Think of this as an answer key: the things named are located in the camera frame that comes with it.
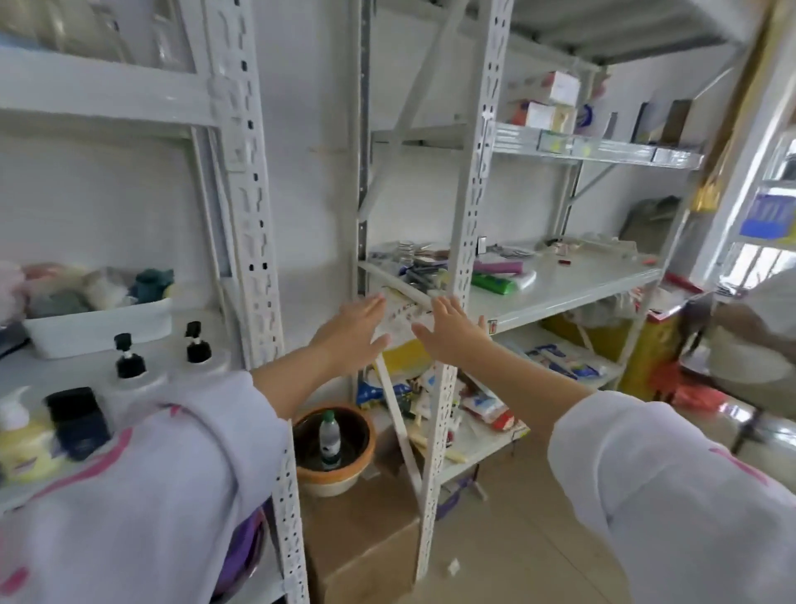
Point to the person's right hand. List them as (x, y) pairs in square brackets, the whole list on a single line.
[(454, 336)]

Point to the person's left hand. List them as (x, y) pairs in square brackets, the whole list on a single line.
[(348, 333)]

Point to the person's right thumb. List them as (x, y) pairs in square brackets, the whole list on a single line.
[(423, 336)]

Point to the person's left thumb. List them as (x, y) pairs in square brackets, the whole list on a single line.
[(380, 345)]

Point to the person's right little finger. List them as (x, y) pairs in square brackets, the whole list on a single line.
[(483, 327)]

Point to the white red-printed packet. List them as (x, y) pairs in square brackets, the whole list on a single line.
[(404, 317)]

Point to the person's right forearm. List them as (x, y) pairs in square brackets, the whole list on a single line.
[(522, 392)]

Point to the person's left forearm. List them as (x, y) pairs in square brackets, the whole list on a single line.
[(292, 379)]

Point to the yellow box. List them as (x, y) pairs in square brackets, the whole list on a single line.
[(407, 359)]

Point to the green tube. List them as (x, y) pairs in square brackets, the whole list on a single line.
[(493, 283)]

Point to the blue packet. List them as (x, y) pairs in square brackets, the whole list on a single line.
[(379, 393)]

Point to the pink tube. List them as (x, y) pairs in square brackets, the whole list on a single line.
[(497, 267)]

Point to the pile of small stationery items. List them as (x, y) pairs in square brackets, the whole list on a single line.
[(413, 264)]

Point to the red white snack packet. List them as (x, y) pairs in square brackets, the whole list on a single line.
[(494, 410)]

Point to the blue white packets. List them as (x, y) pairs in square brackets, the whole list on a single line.
[(566, 362)]

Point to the brown ceramic flower pot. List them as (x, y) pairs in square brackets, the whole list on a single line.
[(357, 448)]

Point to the white green-capped bottle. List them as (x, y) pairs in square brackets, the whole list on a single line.
[(329, 439)]

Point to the tall white metal shelving unit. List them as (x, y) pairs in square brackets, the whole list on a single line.
[(463, 186)]

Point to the clear plastic bag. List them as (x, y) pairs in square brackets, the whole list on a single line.
[(612, 246)]

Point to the yellow bin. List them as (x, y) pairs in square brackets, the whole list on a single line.
[(647, 354)]

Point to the clear black-pump bottle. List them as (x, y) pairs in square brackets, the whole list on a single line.
[(199, 358), (130, 373)]

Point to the white metal shelving rack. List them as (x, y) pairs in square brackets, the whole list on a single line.
[(249, 218)]

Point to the brown cardboard box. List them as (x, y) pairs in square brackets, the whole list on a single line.
[(360, 535)]

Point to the grey bag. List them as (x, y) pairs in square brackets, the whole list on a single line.
[(653, 218)]

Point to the red plastic bag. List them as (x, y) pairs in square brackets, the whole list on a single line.
[(690, 389)]

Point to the orange white box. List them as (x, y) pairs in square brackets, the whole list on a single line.
[(535, 115)]

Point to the teal plush toy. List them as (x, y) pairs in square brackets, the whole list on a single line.
[(151, 285)]

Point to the purple plastic basin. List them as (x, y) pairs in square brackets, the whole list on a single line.
[(242, 551)]

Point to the white red box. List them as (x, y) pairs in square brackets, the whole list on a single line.
[(559, 87)]

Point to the white pink-printed shirt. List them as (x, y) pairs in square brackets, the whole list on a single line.
[(671, 498)]

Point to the dark brown boxes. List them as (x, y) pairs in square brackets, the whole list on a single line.
[(664, 122)]

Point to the white plastic basket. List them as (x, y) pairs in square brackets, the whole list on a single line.
[(99, 327)]

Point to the blue poster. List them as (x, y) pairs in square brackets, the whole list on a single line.
[(768, 216)]

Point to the dark blue box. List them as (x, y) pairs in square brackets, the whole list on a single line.
[(78, 423)]

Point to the pile of pastel plush toys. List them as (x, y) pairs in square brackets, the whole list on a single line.
[(62, 289)]

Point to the yellow white-pump lotion bottle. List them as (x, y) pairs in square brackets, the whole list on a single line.
[(28, 445)]

